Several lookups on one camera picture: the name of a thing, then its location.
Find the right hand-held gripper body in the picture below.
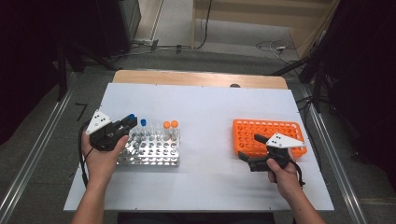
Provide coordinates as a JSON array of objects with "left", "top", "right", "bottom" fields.
[{"left": 248, "top": 133, "right": 306, "bottom": 173}]

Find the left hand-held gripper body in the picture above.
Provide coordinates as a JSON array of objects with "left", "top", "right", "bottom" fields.
[{"left": 85, "top": 109, "right": 125, "bottom": 152}]

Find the orange test tube rack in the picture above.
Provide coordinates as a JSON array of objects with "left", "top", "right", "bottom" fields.
[{"left": 233, "top": 119, "right": 308, "bottom": 159}]

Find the metal test tube rack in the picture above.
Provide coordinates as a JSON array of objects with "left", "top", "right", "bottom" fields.
[{"left": 116, "top": 125, "right": 181, "bottom": 167}]

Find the orange-capped test tube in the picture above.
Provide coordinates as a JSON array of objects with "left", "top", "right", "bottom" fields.
[
  {"left": 163, "top": 120, "right": 172, "bottom": 141},
  {"left": 170, "top": 119, "right": 179, "bottom": 141}
]

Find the person's left hand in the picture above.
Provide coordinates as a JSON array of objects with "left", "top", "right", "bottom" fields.
[{"left": 81, "top": 134, "right": 131, "bottom": 188}]

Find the person's right hand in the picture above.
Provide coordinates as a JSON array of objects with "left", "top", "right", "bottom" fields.
[{"left": 266, "top": 148, "right": 303, "bottom": 202}]

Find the white table board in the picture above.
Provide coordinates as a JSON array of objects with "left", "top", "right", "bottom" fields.
[{"left": 64, "top": 82, "right": 334, "bottom": 213}]

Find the black stand leg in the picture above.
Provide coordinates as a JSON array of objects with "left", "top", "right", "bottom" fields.
[{"left": 57, "top": 43, "right": 68, "bottom": 102}]

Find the black tripod stand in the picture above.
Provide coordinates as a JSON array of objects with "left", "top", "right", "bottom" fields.
[{"left": 267, "top": 54, "right": 332, "bottom": 114}]

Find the black cabinet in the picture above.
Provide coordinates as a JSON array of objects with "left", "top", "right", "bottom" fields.
[{"left": 92, "top": 0, "right": 142, "bottom": 59}]

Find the black curtain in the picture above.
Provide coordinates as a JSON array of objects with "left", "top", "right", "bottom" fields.
[
  {"left": 0, "top": 0, "right": 106, "bottom": 146},
  {"left": 311, "top": 0, "right": 396, "bottom": 188}
]

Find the wooden furniture panel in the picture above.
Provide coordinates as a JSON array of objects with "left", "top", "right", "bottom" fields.
[{"left": 191, "top": 0, "right": 340, "bottom": 60}]

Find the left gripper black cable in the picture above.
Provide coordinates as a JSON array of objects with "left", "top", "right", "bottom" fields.
[{"left": 78, "top": 120, "right": 92, "bottom": 189}]

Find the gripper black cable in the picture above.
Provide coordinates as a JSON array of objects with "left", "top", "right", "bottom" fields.
[
  {"left": 290, "top": 158, "right": 306, "bottom": 189},
  {"left": 78, "top": 120, "right": 92, "bottom": 189}
]

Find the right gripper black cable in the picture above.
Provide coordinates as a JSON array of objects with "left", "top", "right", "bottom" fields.
[{"left": 290, "top": 158, "right": 306, "bottom": 189}]

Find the metal floor rail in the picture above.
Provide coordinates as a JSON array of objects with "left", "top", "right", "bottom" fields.
[
  {"left": 0, "top": 72, "right": 78, "bottom": 220},
  {"left": 300, "top": 87, "right": 369, "bottom": 224}
]

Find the floor power strip with cables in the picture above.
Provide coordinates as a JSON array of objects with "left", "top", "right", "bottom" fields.
[{"left": 129, "top": 37, "right": 192, "bottom": 56}]

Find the white floor cable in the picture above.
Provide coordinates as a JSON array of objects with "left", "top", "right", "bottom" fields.
[{"left": 255, "top": 39, "right": 301, "bottom": 65}]

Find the black hanging cable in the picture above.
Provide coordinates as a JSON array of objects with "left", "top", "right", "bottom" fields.
[{"left": 194, "top": 0, "right": 213, "bottom": 50}]

